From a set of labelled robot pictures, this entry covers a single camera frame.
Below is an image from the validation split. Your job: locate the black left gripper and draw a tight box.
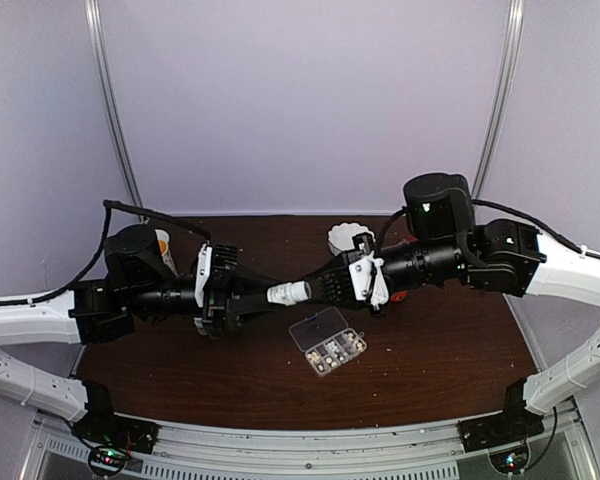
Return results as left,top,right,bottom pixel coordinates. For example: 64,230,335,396
126,260,285,340

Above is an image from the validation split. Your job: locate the small white pill bottle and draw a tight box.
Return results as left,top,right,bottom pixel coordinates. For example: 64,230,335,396
266,281,312,306

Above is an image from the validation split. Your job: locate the clear plastic pill organizer box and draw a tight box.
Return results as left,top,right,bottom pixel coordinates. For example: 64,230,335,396
289,307,368,377

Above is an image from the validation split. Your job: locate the orange cylindrical bottle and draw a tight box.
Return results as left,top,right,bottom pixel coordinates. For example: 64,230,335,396
390,291,407,302

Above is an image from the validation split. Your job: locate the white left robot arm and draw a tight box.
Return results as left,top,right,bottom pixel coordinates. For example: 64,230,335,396
0,225,309,444

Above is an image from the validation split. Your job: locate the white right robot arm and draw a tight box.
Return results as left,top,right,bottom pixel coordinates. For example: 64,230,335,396
292,173,600,442

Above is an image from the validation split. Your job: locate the white scalloped bowl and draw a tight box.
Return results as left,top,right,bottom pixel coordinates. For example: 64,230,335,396
327,222,375,256

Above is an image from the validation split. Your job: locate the floral mug with yellow interior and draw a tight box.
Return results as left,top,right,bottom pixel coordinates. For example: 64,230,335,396
155,229,177,274

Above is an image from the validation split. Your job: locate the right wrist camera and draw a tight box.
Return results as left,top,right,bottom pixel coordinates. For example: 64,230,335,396
348,255,390,309

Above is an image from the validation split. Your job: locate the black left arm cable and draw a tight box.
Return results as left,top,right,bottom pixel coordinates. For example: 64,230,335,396
0,199,216,306

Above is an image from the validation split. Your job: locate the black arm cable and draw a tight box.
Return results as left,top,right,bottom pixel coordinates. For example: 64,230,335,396
0,199,216,306
472,198,600,266

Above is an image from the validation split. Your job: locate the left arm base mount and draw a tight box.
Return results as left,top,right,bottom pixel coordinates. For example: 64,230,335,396
72,413,159,454

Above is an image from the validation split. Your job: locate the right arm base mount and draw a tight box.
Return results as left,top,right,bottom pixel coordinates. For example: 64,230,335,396
458,414,544,453

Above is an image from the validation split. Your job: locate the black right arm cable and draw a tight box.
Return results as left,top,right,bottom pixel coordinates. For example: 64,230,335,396
472,198,600,266

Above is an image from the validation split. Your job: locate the aluminium front rail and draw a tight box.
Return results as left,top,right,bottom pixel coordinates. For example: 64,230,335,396
22,394,591,480

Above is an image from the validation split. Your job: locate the left aluminium frame post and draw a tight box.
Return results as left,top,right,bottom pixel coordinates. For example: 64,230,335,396
84,0,143,207

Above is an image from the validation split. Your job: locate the aluminium frame post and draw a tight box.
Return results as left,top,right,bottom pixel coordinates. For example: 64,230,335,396
471,0,525,200
84,0,143,207

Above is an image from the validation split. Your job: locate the right aluminium frame post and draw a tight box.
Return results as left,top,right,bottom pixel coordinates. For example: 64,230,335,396
471,0,525,200

